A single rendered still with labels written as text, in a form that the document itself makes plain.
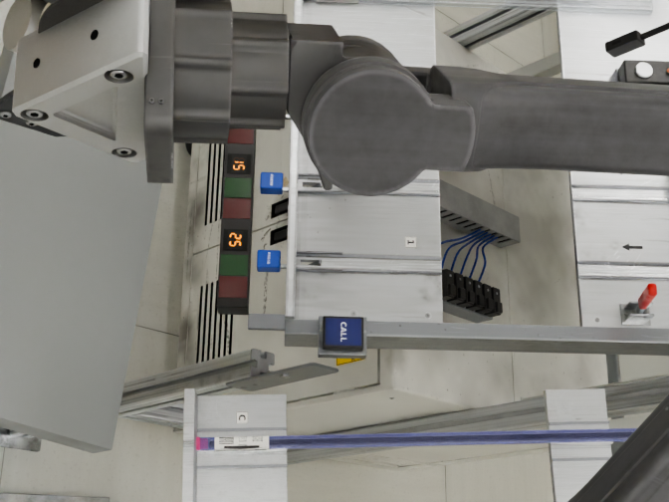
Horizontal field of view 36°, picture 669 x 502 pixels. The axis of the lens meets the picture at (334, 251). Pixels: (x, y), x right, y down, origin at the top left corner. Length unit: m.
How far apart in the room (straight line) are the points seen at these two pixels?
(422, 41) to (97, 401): 0.67
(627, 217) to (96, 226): 0.70
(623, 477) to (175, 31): 0.46
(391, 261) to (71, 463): 0.82
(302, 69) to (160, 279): 1.51
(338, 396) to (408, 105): 1.09
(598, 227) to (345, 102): 0.85
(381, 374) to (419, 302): 0.30
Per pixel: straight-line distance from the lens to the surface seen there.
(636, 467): 0.81
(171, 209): 2.16
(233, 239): 1.34
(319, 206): 1.35
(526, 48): 3.53
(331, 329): 1.24
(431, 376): 1.64
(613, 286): 1.38
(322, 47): 0.61
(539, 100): 0.64
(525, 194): 2.00
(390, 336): 1.28
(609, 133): 0.66
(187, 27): 0.59
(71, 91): 0.60
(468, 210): 1.74
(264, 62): 0.59
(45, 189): 1.26
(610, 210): 1.41
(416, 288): 1.32
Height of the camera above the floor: 1.63
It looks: 41 degrees down
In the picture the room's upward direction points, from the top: 71 degrees clockwise
